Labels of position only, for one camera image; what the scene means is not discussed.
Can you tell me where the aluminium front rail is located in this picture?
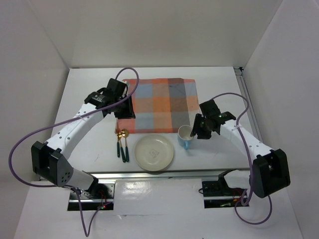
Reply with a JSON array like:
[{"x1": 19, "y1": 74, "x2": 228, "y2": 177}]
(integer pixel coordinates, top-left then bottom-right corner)
[{"x1": 39, "y1": 169, "x2": 252, "y2": 181}]

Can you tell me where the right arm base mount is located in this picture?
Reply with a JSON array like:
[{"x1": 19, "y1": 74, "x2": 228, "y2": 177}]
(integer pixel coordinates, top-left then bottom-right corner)
[{"x1": 198, "y1": 170, "x2": 244, "y2": 209}]

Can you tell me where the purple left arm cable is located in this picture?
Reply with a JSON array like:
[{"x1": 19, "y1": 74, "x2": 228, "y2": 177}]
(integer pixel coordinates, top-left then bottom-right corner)
[{"x1": 8, "y1": 67, "x2": 140, "y2": 237}]

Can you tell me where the aluminium rail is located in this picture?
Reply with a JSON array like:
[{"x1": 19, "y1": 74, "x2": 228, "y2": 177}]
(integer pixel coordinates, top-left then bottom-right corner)
[
  {"x1": 233, "y1": 67, "x2": 263, "y2": 142},
  {"x1": 39, "y1": 169, "x2": 252, "y2": 181}
]

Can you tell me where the gold fork green handle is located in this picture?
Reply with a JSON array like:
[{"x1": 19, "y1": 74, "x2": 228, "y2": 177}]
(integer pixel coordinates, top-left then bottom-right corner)
[{"x1": 115, "y1": 122, "x2": 121, "y2": 158}]

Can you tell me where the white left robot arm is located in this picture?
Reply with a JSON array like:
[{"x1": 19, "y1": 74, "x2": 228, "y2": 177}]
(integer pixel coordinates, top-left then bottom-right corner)
[{"x1": 31, "y1": 79, "x2": 135, "y2": 199}]

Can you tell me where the light blue mug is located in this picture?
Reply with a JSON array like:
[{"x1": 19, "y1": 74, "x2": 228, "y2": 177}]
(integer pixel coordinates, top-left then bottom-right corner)
[{"x1": 177, "y1": 125, "x2": 194, "y2": 150}]

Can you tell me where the aluminium right side rail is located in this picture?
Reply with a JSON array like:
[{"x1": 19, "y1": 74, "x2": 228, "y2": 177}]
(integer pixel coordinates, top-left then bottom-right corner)
[{"x1": 233, "y1": 67, "x2": 263, "y2": 142}]

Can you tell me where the orange blue checkered cloth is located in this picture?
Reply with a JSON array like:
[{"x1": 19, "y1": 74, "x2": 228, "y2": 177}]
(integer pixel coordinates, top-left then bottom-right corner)
[{"x1": 116, "y1": 78, "x2": 200, "y2": 134}]

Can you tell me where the cream round plate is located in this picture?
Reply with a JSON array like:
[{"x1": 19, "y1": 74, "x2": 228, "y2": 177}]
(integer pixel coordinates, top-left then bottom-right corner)
[{"x1": 134, "y1": 134, "x2": 174, "y2": 172}]

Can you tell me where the gold spoon green handle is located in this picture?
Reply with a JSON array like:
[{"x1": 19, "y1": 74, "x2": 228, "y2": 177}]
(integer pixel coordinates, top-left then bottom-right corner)
[{"x1": 121, "y1": 128, "x2": 130, "y2": 162}]

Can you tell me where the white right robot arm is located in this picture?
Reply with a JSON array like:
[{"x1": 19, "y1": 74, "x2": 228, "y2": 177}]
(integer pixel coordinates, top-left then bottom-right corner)
[{"x1": 191, "y1": 100, "x2": 291, "y2": 198}]

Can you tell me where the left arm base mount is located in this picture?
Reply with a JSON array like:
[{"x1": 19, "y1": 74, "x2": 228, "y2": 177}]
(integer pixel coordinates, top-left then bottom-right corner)
[{"x1": 67, "y1": 180, "x2": 115, "y2": 211}]

